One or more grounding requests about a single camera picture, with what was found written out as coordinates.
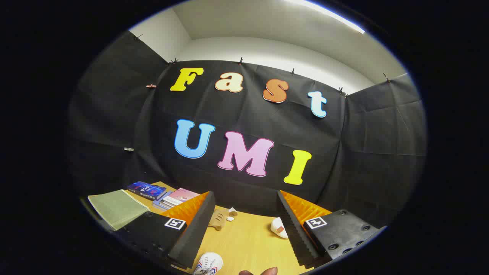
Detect black backdrop cloth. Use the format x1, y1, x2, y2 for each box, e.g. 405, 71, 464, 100
69, 31, 426, 230

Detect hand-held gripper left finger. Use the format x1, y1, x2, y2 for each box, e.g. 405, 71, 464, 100
115, 191, 215, 270

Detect dark blue book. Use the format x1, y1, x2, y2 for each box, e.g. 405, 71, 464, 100
126, 181, 167, 201

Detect pink cover book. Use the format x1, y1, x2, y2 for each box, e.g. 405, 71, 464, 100
162, 188, 200, 207

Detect brown plush toy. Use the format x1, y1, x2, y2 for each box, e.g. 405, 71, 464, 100
208, 209, 232, 231

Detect green fabric storage box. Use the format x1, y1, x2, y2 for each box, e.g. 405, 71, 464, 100
88, 190, 150, 231

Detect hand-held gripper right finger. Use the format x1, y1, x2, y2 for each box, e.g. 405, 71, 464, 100
277, 190, 387, 269

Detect white canvas shoe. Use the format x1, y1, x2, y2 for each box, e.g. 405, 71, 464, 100
193, 252, 224, 275

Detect pale blue book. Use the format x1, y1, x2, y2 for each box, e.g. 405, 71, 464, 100
152, 191, 176, 210

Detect white pouch with red label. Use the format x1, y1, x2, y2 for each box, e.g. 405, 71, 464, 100
270, 217, 290, 239

